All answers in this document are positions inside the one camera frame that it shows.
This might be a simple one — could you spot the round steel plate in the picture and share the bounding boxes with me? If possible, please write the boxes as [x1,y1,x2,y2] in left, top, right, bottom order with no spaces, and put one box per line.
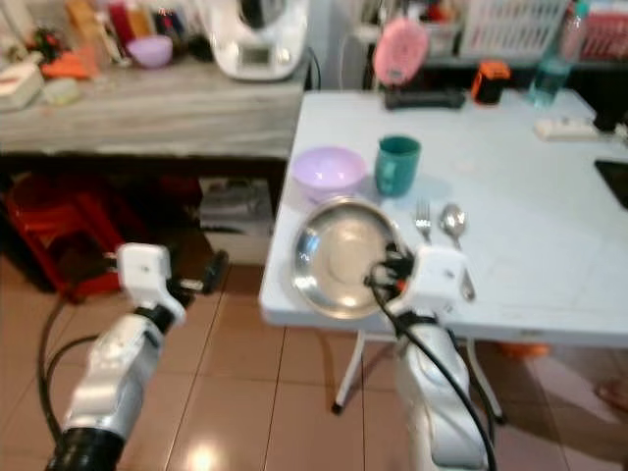
[291,194,405,320]

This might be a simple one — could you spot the white storage box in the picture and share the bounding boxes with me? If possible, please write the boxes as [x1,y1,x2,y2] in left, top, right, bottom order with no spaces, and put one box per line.
[199,179,272,266]

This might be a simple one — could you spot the steel fork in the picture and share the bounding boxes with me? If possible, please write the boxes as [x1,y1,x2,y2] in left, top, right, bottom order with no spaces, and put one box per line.
[414,199,437,246]

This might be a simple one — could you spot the steel spoon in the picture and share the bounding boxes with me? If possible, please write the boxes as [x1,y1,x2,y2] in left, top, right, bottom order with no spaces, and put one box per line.
[440,203,478,303]

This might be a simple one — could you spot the teal plastic cup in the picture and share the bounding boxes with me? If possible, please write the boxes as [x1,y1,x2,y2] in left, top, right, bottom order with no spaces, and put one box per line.
[375,135,423,197]

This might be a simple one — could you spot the purple plastic bowl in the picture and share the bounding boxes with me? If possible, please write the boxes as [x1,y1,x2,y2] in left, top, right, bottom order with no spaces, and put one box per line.
[291,145,367,204]

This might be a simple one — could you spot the white folding table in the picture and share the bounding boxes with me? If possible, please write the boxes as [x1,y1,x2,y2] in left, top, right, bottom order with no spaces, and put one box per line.
[260,90,628,425]

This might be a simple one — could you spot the stacked red plastic stools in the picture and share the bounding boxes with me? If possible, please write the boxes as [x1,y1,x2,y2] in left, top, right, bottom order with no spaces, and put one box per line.
[5,175,150,295]

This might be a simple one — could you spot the grey wooden counter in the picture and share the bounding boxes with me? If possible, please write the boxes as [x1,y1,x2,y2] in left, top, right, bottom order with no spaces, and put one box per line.
[0,59,307,163]

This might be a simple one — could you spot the flat black device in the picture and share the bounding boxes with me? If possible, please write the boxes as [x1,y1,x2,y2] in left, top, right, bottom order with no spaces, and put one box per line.
[385,86,467,111]

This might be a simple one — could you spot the orange and black box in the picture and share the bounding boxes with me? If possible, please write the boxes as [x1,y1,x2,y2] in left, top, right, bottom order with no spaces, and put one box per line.
[471,61,512,106]

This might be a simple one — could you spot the white power strip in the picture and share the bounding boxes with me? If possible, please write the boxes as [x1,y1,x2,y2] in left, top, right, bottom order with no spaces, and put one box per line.
[535,116,600,141]

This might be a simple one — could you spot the pink round appliance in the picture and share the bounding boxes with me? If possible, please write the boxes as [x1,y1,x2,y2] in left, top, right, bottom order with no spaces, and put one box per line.
[373,17,431,87]

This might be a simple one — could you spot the small purple bowl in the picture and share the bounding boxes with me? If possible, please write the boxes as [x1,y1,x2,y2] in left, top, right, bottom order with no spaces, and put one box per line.
[128,36,175,70]

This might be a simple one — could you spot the flat black object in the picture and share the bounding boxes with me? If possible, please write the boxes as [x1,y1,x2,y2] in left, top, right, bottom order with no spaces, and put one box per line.
[594,159,628,209]

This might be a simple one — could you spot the white kitchen machine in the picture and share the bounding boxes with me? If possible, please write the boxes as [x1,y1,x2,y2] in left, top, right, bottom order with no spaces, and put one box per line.
[206,0,311,81]

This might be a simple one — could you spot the clear blue water bottle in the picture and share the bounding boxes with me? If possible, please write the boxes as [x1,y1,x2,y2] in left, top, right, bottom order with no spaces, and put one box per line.
[528,0,590,109]

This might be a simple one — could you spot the white lidded container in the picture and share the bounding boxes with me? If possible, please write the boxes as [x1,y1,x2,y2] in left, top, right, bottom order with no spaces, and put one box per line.
[0,64,45,111]

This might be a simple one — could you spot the white plastic basket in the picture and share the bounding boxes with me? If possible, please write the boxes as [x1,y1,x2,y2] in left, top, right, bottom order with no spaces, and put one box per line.
[461,0,576,58]

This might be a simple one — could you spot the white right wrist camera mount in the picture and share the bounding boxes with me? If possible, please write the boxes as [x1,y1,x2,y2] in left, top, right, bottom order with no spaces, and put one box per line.
[412,245,471,315]

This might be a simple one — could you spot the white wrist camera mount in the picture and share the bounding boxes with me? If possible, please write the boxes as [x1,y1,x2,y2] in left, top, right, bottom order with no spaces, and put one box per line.
[116,242,181,315]
[412,245,471,315]

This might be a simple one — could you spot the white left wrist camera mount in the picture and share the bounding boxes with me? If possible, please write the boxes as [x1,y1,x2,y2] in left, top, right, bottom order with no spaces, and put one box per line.
[116,242,181,315]

